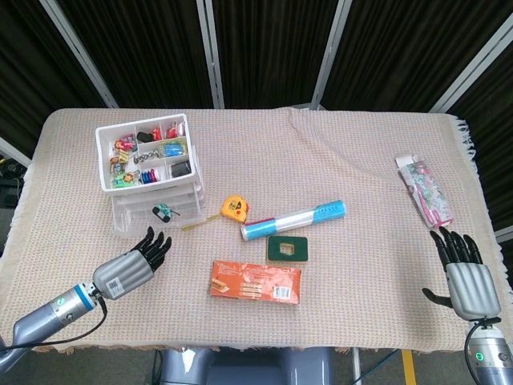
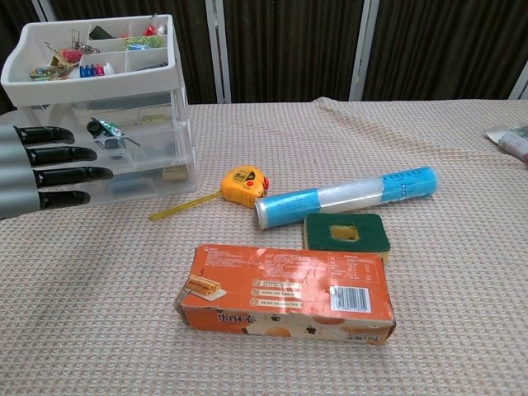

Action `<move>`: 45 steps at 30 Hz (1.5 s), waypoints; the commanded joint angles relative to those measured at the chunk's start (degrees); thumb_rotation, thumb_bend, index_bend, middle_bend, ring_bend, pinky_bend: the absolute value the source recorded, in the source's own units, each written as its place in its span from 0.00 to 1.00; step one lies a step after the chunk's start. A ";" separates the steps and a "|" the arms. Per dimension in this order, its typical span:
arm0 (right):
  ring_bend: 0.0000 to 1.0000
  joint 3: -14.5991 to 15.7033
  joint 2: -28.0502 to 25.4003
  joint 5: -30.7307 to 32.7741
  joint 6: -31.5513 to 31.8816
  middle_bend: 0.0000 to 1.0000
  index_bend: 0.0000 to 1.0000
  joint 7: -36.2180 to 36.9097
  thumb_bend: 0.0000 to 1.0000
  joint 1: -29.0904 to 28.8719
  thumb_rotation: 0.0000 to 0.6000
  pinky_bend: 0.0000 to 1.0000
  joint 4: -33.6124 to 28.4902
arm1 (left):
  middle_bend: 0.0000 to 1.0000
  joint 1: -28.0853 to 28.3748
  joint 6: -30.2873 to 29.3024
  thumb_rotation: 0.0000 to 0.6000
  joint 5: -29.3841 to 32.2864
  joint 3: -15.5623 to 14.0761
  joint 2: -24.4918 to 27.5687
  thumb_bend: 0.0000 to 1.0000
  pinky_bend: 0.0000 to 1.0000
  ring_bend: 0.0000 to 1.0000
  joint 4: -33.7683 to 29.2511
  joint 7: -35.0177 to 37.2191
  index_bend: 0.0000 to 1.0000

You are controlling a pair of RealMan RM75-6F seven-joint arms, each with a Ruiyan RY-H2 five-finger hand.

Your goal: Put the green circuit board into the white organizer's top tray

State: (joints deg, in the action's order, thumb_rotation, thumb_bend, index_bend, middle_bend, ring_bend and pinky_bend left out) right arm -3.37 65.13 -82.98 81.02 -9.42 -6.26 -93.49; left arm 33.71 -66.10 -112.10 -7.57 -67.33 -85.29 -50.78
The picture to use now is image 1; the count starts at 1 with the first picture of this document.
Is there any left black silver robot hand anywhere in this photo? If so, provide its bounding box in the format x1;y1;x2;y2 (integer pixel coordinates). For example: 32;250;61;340
92;225;173;301

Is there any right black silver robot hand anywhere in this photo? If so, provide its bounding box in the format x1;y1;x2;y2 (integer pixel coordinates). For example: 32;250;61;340
422;226;503;322

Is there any clear plastic drawer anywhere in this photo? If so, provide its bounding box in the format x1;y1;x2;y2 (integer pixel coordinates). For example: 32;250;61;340
111;195;202;241

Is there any small green circuit board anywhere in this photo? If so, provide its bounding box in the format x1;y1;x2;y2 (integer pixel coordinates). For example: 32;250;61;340
151;204;180;223

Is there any white plastic drawer organizer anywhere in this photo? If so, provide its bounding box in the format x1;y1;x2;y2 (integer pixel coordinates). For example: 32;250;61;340
95;113;208;241

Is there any green printed packet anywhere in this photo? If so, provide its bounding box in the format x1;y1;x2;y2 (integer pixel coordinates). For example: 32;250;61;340
111;172;139;189

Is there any floral tissue pack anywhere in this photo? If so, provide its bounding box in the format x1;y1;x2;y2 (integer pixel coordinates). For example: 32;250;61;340
394;154;454;228

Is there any yellow tape measure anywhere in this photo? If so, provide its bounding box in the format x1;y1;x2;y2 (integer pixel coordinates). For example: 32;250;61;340
182;194;250;233

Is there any orange snack carton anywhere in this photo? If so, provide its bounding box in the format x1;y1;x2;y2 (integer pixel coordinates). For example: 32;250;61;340
208;260;305;306

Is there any blue green packet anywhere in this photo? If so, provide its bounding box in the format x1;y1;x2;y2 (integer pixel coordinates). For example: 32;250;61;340
160;140;188;158

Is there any grey robot torso base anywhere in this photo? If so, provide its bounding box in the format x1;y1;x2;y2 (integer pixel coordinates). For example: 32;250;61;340
160;346;333;385

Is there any green yellow sponge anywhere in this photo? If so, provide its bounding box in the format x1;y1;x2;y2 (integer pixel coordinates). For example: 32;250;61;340
265;235;309;265

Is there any blue plastic wrap roll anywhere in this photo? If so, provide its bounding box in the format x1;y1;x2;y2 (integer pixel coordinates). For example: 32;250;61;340
240;199;348;242

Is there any beige woven tablecloth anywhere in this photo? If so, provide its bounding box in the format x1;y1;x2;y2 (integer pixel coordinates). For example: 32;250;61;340
0;107;503;356

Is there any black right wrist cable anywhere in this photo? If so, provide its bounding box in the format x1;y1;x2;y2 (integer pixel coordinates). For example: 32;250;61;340
463;316;502;362

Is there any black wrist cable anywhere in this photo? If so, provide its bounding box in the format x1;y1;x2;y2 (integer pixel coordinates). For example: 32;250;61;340
0;294;109;356
463;316;502;362

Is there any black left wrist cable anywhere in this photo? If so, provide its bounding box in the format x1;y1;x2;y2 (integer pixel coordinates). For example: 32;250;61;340
0;294;109;356

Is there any green floor cable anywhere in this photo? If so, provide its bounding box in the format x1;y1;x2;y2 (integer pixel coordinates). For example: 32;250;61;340
360;348;402;382

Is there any black equipment with cables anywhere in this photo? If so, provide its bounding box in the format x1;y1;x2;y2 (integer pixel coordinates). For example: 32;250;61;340
0;158;26;209

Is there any silver partition frame post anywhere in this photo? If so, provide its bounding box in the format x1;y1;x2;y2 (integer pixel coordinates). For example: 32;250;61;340
428;15;513;113
0;136;33;169
196;0;225;109
310;0;353;110
39;0;119;109

